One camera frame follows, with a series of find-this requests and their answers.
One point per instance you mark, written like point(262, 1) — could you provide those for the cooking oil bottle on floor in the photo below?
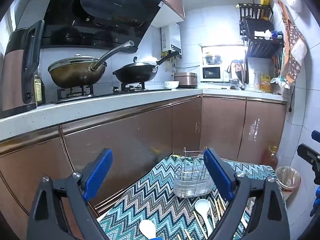
point(270, 157)

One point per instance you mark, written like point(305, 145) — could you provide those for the trash bin with bag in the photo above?
point(289, 180)

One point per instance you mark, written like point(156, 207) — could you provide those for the chrome kitchen faucet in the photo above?
point(236, 74)

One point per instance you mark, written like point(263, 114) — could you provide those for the brown upper cabinet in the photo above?
point(171, 11)

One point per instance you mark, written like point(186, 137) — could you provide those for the bronze wok with lid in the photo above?
point(81, 70)

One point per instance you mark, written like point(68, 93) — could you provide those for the brown rice cooker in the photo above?
point(186, 79)

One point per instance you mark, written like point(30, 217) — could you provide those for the white ceramic spoon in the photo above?
point(202, 206)
point(148, 229)

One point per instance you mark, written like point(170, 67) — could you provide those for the white bowl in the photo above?
point(171, 84)

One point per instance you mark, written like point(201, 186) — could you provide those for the wire utensil holder clear base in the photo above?
point(191, 177)

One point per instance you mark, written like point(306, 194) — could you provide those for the black wok with lid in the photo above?
point(137, 72)

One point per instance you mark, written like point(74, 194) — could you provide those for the olive oil bottle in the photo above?
point(39, 90)

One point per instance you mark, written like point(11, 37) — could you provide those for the black range hood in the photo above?
point(101, 24)

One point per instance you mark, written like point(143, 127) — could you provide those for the yellow bottle on counter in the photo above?
point(265, 83)

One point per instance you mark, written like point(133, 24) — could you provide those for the black wall dish rack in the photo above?
point(261, 40)

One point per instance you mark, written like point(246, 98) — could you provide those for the brown thermos kettle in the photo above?
point(21, 61)

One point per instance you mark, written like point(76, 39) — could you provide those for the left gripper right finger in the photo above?
point(268, 219)

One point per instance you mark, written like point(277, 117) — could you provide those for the zigzag patterned table cloth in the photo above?
point(152, 198)

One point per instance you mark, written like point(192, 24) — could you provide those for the gas stove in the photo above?
point(99, 90)

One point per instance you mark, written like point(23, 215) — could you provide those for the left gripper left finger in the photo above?
point(48, 220)

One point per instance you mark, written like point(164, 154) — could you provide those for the white microwave oven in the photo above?
point(211, 74)

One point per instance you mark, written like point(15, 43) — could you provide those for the brown patterned hanging towel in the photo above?
point(295, 48)

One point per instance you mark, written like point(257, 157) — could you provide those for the white water heater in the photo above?
point(171, 38)

